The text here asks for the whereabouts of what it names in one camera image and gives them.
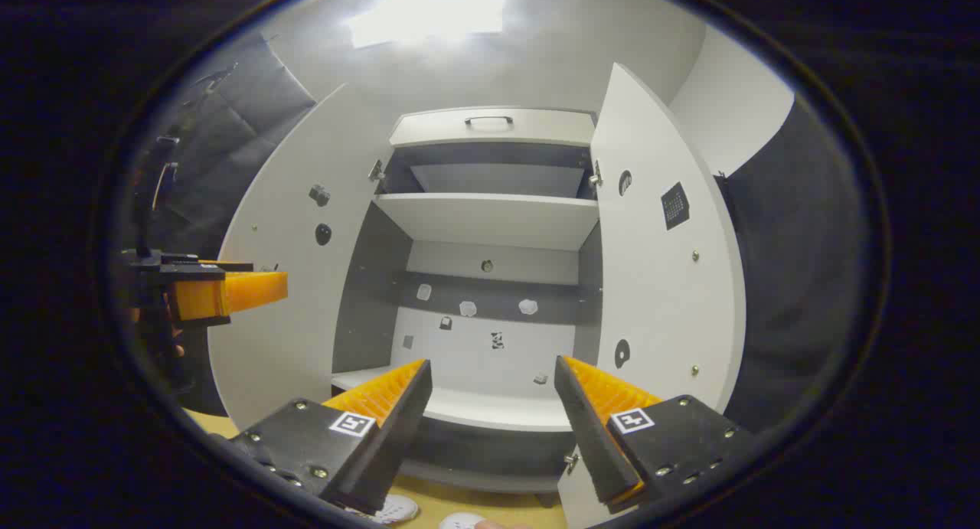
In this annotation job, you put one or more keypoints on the white cabinet drawer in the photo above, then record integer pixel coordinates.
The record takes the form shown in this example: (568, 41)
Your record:
(429, 131)

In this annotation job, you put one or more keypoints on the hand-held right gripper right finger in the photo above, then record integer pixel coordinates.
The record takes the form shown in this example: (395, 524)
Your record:
(588, 437)

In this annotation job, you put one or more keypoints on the white cabinet shelf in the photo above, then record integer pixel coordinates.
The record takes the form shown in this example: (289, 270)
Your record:
(490, 219)

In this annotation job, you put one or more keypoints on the white shoe cabinet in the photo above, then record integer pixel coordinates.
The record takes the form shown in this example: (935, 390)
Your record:
(490, 345)

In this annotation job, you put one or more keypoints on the metal door hinge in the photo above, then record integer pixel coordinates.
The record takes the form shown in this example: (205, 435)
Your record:
(596, 177)
(376, 170)
(571, 462)

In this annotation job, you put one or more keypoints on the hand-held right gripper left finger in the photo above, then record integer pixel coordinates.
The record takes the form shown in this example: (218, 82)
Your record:
(398, 437)

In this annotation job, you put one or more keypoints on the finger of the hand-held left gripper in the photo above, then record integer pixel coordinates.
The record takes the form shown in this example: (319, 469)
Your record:
(230, 292)

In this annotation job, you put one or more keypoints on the black backdrop cloth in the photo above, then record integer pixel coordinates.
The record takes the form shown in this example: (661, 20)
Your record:
(796, 284)
(245, 108)

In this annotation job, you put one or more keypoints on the ceiling light panel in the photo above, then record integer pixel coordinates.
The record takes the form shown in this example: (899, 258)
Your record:
(429, 16)

